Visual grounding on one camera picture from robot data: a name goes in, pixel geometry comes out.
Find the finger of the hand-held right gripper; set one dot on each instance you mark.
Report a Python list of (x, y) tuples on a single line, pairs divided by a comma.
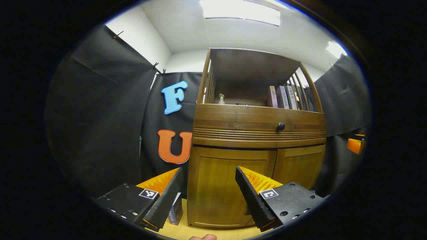
[(354, 145)]

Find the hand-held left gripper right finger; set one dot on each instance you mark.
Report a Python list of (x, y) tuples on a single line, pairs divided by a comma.
[(253, 203)]

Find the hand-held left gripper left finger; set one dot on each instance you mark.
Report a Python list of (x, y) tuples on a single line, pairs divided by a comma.
[(166, 203)]

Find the wooden cabinet door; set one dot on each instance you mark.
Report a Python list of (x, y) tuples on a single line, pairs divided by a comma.
[(213, 186), (297, 166)]

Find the wooden double-door shoe cabinet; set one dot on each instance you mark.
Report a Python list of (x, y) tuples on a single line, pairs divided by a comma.
[(233, 116)]

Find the dark blue small box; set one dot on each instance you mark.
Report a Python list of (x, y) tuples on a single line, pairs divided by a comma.
[(176, 213)]

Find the black round drawer knob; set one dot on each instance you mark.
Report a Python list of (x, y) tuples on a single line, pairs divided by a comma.
[(281, 126)]

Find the small ceiling light panel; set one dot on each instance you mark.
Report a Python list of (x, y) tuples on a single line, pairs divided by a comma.
[(336, 49)]

